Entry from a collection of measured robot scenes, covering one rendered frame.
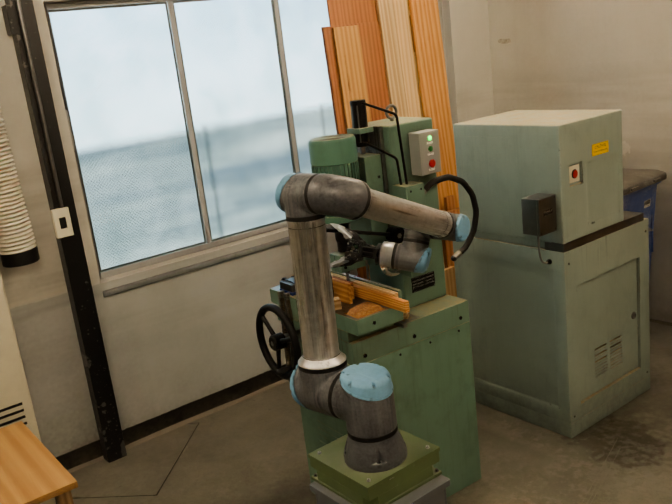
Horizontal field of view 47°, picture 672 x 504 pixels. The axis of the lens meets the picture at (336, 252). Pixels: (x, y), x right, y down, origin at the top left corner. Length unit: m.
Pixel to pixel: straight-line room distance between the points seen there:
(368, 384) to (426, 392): 0.88
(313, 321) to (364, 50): 2.49
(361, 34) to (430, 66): 0.53
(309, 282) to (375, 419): 0.43
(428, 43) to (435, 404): 2.42
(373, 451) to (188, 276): 2.01
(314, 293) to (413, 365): 0.83
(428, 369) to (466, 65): 2.66
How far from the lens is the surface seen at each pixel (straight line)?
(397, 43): 4.67
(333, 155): 2.80
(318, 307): 2.29
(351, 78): 4.41
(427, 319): 3.00
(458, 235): 2.56
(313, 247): 2.25
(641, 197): 4.52
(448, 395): 3.18
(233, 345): 4.29
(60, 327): 3.86
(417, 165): 2.95
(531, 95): 5.23
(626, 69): 4.83
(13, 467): 3.08
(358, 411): 2.27
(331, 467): 2.39
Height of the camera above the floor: 1.85
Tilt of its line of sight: 15 degrees down
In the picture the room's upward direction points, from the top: 7 degrees counter-clockwise
